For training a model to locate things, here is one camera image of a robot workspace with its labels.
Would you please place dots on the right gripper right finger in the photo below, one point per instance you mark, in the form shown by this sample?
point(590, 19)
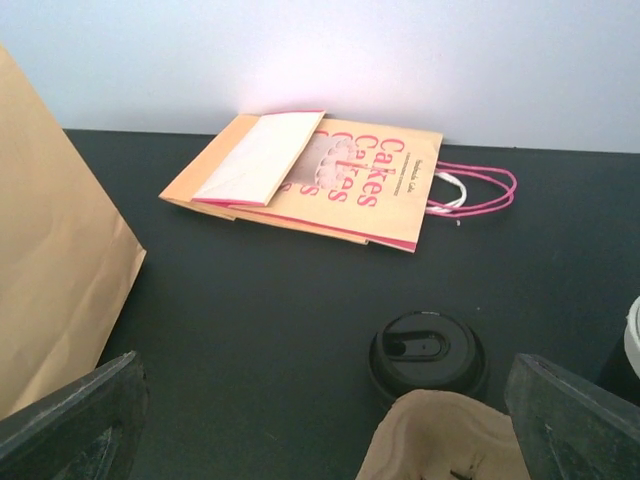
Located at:
point(568, 427)

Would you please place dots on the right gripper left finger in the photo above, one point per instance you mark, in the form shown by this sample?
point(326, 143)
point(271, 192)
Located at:
point(89, 429)

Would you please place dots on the orange paper bag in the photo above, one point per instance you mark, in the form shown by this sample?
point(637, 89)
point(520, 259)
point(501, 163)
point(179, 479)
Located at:
point(68, 257)

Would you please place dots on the stack of black lids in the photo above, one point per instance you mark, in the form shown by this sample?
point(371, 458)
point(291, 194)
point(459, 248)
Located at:
point(423, 350)

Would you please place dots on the orange flat bag stack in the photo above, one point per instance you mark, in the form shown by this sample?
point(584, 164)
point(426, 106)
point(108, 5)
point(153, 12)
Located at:
point(244, 164)

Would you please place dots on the Cakes printed paper bag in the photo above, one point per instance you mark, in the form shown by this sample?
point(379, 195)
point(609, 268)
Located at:
point(375, 183)

